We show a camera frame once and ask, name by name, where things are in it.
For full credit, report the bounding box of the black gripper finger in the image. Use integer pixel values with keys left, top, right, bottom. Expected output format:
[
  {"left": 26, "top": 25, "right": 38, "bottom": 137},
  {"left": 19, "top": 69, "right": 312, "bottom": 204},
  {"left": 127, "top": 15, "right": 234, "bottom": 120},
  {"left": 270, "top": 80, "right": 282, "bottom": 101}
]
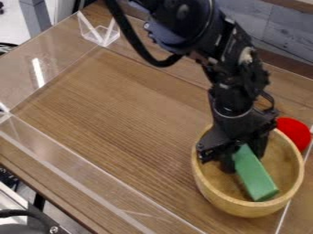
[
  {"left": 220, "top": 146, "right": 240, "bottom": 174},
  {"left": 249, "top": 131, "right": 269, "bottom": 159}
]

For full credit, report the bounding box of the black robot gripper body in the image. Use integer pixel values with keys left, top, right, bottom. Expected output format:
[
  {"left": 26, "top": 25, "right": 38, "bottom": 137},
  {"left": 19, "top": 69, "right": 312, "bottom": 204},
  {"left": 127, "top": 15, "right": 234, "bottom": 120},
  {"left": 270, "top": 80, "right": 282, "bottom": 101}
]
[{"left": 195, "top": 91, "right": 277, "bottom": 162}]

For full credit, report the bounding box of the light brown wooden bowl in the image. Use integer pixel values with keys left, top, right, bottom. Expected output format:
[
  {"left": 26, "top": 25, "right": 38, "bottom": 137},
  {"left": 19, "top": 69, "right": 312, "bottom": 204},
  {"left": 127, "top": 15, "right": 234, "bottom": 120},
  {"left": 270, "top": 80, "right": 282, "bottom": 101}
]
[{"left": 191, "top": 129, "right": 305, "bottom": 218}]

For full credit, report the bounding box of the green rectangular block stick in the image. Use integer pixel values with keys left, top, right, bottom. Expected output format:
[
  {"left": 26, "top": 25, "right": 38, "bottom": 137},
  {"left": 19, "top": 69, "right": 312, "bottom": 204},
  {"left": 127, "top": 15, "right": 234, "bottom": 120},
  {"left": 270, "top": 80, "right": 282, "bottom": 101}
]
[{"left": 234, "top": 144, "right": 278, "bottom": 202}]

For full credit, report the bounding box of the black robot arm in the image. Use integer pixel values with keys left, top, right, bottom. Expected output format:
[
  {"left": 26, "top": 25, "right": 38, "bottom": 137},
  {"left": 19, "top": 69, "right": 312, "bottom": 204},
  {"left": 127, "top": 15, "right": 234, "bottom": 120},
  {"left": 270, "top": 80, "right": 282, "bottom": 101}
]
[{"left": 130, "top": 0, "right": 277, "bottom": 173}]

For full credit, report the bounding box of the red plush tomato toy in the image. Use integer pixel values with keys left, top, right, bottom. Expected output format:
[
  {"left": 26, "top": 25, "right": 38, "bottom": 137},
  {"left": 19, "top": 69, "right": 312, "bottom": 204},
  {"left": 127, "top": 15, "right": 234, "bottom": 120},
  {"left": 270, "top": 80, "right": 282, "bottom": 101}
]
[{"left": 277, "top": 117, "right": 310, "bottom": 152}]

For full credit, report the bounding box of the clear acrylic enclosure wall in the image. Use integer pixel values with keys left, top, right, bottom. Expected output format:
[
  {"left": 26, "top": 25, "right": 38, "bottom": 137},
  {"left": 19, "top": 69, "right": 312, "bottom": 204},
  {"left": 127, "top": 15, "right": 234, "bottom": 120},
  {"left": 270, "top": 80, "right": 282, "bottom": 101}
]
[{"left": 0, "top": 6, "right": 313, "bottom": 234}]

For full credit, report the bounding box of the black clamp bracket with bolt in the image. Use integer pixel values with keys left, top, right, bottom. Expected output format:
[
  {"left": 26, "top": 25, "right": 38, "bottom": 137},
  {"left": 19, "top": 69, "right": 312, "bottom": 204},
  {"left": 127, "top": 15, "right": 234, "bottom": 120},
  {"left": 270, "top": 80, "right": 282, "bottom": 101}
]
[{"left": 0, "top": 205, "right": 72, "bottom": 234}]

